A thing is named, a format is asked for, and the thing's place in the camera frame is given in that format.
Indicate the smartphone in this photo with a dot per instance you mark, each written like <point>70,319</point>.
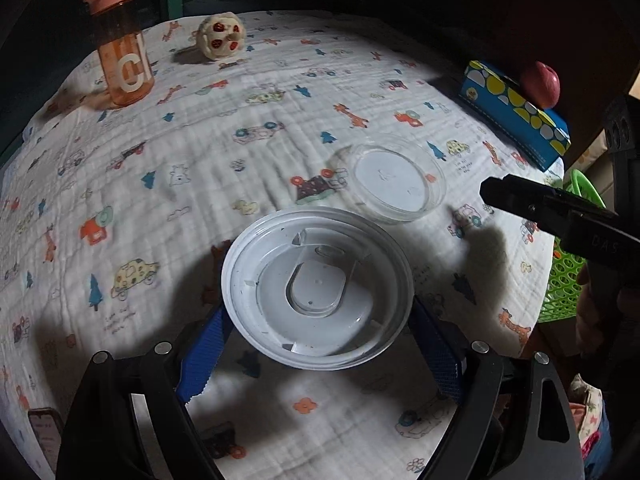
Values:
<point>46,435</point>

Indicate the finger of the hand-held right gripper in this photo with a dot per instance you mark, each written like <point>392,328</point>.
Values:
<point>550,210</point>

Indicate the blue patterned tissue box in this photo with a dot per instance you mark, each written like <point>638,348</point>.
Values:
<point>515,107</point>

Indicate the red apple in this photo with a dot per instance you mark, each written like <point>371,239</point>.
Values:
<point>540,85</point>

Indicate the green plastic basket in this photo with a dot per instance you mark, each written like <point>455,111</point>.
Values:
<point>565,285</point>

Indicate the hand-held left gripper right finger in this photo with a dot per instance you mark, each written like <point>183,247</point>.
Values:
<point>442,360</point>

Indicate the printed white blanket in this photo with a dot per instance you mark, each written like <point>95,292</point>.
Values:
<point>200,160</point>

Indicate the white round cup lid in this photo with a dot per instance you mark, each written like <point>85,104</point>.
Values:
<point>315,290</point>

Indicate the clear round plastic lid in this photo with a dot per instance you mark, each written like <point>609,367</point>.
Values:
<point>395,180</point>

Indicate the person's right hand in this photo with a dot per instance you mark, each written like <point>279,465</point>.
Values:
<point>595,325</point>

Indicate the cream plush ball toy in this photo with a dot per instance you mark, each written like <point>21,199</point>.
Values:
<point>220,37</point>

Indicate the person's floral clothing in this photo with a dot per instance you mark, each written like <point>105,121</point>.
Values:
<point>590,420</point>

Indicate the orange water bottle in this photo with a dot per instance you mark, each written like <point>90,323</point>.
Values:
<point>125,60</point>

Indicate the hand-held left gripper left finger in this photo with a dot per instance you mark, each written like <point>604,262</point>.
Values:
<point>200,360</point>

